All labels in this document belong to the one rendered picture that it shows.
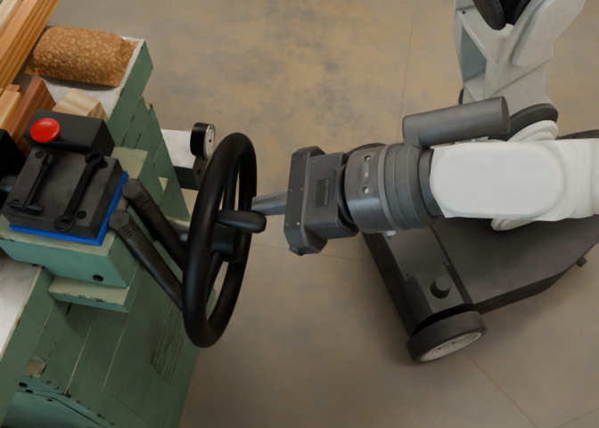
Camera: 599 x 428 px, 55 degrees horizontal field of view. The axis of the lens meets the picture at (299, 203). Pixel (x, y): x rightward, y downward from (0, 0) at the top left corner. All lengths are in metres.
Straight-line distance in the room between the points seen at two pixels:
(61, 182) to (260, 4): 1.75
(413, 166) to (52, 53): 0.54
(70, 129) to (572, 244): 1.30
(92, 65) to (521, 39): 0.60
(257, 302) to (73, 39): 0.96
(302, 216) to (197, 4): 1.81
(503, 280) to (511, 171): 1.04
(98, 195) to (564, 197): 0.44
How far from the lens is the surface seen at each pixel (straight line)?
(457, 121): 0.56
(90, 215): 0.62
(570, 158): 0.51
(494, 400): 1.62
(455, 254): 1.54
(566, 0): 0.89
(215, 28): 2.24
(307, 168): 0.63
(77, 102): 0.80
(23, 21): 0.93
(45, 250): 0.68
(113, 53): 0.87
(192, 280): 0.66
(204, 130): 1.05
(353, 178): 0.57
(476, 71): 1.15
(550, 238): 1.64
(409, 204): 0.55
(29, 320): 0.73
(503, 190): 0.51
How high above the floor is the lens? 1.51
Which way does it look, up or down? 60 degrees down
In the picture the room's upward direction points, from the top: straight up
